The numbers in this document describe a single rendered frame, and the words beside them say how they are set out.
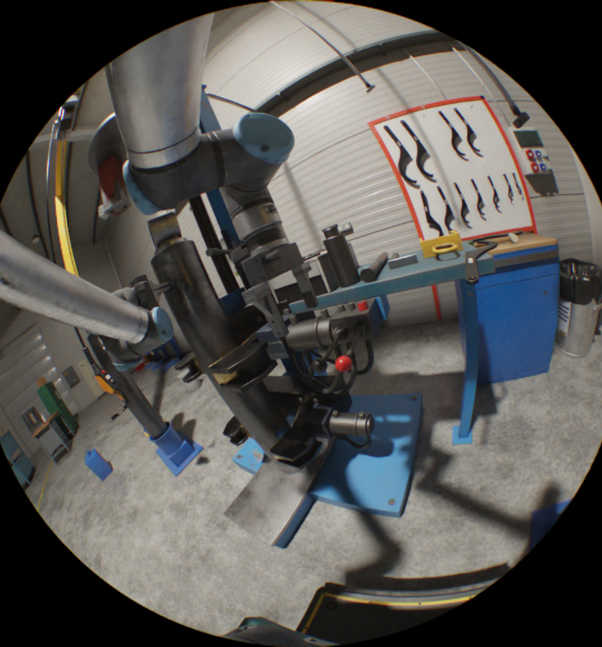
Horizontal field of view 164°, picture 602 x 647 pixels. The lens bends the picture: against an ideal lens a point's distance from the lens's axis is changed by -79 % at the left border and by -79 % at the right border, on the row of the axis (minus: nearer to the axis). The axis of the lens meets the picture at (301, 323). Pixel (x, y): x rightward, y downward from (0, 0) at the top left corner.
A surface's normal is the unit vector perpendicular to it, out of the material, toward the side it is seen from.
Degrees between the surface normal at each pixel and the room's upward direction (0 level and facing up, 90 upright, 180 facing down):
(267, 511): 0
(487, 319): 90
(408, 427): 0
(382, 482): 0
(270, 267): 90
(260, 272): 90
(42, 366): 90
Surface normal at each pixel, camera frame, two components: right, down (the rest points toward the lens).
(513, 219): -0.47, 0.45
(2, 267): 0.97, 0.22
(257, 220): 0.12, 0.26
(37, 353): 0.80, -0.15
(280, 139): 0.51, 0.07
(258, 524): -0.38, -0.88
